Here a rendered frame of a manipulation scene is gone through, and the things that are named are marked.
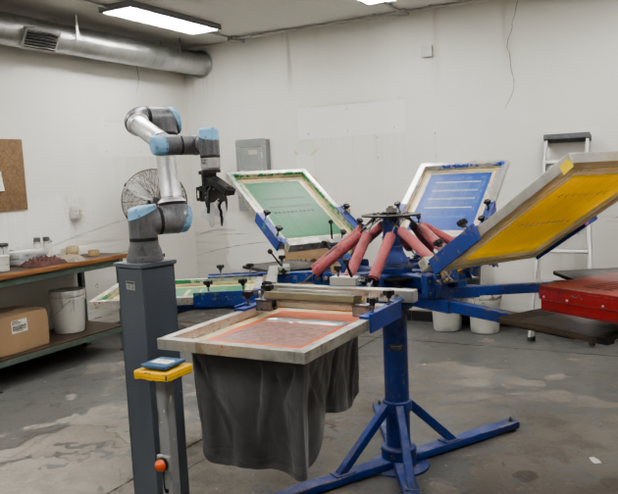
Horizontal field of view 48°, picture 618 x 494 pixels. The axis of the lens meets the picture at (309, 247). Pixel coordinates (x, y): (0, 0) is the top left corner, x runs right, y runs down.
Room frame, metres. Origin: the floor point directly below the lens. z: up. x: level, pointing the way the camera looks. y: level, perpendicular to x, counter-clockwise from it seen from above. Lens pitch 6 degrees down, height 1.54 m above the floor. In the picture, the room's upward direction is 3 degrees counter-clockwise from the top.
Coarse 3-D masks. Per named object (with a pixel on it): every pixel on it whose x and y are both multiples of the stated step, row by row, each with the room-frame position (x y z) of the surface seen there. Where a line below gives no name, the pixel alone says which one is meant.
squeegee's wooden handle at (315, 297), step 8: (264, 296) 2.81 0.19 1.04; (272, 296) 2.79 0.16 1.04; (280, 296) 2.77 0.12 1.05; (288, 296) 2.75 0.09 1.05; (296, 296) 2.73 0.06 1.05; (304, 296) 2.72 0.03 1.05; (312, 296) 2.70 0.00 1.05; (320, 296) 2.68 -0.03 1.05; (328, 296) 2.67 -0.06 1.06; (336, 296) 2.65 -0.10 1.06; (344, 296) 2.63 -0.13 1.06; (352, 296) 2.62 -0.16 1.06; (360, 296) 2.67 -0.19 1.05
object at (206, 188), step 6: (204, 174) 2.62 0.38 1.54; (210, 174) 2.60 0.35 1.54; (216, 174) 2.62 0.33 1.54; (204, 180) 2.62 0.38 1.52; (204, 186) 2.61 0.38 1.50; (210, 186) 2.58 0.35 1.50; (204, 192) 2.60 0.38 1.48; (210, 192) 2.57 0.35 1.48; (216, 192) 2.59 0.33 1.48; (198, 198) 2.61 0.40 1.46; (204, 198) 2.60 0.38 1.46; (216, 198) 2.59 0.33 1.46; (222, 198) 2.61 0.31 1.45
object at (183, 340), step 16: (288, 304) 2.98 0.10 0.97; (304, 304) 2.95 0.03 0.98; (384, 304) 2.79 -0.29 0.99; (224, 320) 2.66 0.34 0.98; (240, 320) 2.75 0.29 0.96; (368, 320) 2.51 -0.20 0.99; (176, 336) 2.40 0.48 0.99; (192, 336) 2.48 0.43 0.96; (336, 336) 2.28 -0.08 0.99; (352, 336) 2.39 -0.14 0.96; (192, 352) 2.30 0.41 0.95; (208, 352) 2.27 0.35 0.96; (224, 352) 2.24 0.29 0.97; (240, 352) 2.20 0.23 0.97; (256, 352) 2.17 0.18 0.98; (272, 352) 2.15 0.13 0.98; (288, 352) 2.12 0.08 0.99; (304, 352) 2.09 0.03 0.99; (320, 352) 2.18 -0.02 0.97
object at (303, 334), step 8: (320, 320) 2.71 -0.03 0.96; (328, 320) 2.71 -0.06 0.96; (336, 320) 2.70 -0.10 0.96; (344, 320) 2.69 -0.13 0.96; (352, 320) 2.68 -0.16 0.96; (288, 328) 2.58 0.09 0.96; (296, 328) 2.57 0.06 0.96; (304, 328) 2.57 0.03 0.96; (312, 328) 2.56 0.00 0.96; (320, 328) 2.56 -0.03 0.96; (328, 328) 2.55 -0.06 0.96; (336, 328) 2.54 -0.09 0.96; (272, 336) 2.47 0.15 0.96; (280, 336) 2.46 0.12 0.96; (288, 336) 2.45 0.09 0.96; (296, 336) 2.45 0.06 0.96; (304, 336) 2.44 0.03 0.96; (312, 336) 2.44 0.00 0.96; (320, 336) 2.43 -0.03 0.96; (256, 344) 2.36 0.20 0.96; (264, 344) 2.36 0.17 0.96; (272, 344) 2.35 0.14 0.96; (280, 344) 2.34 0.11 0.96; (288, 344) 2.34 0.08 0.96; (296, 344) 2.33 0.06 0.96; (304, 344) 2.33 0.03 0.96
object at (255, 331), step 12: (288, 312) 2.90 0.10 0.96; (300, 312) 2.89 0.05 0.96; (252, 324) 2.68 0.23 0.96; (264, 324) 2.67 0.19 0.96; (276, 324) 2.66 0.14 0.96; (288, 324) 2.65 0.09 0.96; (216, 336) 2.51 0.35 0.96; (228, 336) 2.50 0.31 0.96; (240, 336) 2.49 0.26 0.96; (252, 336) 2.48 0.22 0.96; (264, 336) 2.47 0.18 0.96
